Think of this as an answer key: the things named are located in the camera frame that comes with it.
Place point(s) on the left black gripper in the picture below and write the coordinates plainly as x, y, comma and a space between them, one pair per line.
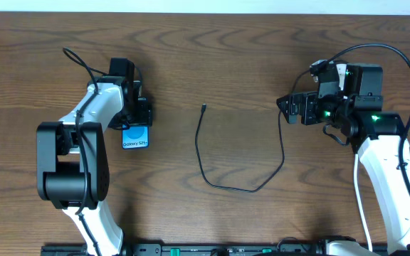
142, 116

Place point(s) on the white USB charger plug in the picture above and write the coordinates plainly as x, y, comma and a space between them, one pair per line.
341, 70

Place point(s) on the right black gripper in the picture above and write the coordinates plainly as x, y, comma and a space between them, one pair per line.
301, 109

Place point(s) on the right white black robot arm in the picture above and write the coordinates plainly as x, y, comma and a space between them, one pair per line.
380, 147

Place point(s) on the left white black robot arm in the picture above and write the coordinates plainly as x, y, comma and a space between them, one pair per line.
72, 167

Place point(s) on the blue Galaxy smartphone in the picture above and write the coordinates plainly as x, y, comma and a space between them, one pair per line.
135, 138

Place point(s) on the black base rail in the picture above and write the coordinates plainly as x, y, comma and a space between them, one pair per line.
205, 250

